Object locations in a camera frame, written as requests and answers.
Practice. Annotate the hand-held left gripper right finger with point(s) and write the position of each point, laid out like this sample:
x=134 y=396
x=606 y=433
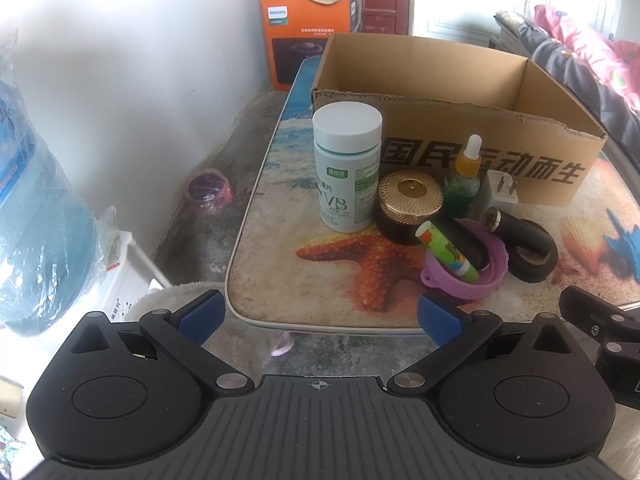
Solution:
x=440 y=320

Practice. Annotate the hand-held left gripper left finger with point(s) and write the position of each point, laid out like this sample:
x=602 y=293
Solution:
x=202 y=317

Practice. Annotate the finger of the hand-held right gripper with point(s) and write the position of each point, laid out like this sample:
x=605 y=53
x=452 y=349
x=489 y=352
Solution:
x=615 y=355

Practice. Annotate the purple plastic lid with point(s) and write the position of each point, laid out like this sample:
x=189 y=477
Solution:
x=460 y=287

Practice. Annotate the green glue stick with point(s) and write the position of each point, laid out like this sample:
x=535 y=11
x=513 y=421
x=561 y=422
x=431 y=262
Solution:
x=445 y=250

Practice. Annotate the black tube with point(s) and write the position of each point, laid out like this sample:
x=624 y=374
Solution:
x=467 y=242

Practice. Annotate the black tape roll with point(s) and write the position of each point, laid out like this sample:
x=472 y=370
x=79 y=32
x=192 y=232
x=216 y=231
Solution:
x=542 y=260

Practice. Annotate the black cylinder with gold end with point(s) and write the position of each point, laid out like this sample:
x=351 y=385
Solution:
x=515 y=225

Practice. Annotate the green dropper bottle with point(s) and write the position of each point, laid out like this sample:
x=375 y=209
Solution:
x=460 y=195

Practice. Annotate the dark jar with gold lid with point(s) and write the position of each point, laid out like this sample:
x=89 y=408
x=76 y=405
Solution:
x=407 y=192

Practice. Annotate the white charger plug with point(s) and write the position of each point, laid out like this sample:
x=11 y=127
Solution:
x=500 y=195

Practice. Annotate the white pill bottle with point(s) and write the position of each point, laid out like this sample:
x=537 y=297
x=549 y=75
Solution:
x=345 y=180

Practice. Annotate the brown cardboard box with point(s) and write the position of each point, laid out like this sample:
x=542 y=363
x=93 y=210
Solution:
x=550 y=170

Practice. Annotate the white fluffy cushion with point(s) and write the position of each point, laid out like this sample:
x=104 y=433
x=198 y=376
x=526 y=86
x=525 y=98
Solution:
x=165 y=294

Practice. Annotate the white plastic stool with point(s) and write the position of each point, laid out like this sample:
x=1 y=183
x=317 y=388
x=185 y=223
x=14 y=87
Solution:
x=127 y=280

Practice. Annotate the blue water jug in bag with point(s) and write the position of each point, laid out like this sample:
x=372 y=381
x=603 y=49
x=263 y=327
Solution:
x=30 y=210

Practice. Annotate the orange cardboard box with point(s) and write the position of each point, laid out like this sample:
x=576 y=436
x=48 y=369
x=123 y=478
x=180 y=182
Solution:
x=300 y=25

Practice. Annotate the pink cloth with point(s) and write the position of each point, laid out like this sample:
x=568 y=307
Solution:
x=590 y=40

